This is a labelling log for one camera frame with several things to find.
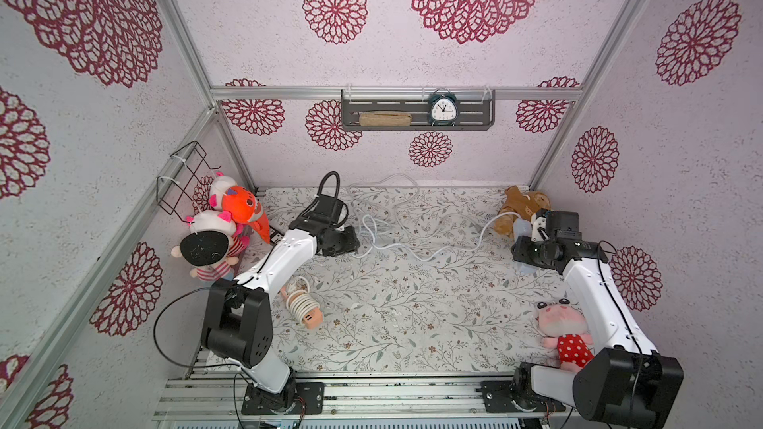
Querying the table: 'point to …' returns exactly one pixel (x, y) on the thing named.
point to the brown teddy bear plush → (519, 206)
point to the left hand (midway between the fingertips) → (355, 245)
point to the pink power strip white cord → (302, 304)
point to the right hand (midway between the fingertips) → (522, 246)
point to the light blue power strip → (523, 229)
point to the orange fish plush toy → (243, 208)
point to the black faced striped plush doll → (211, 244)
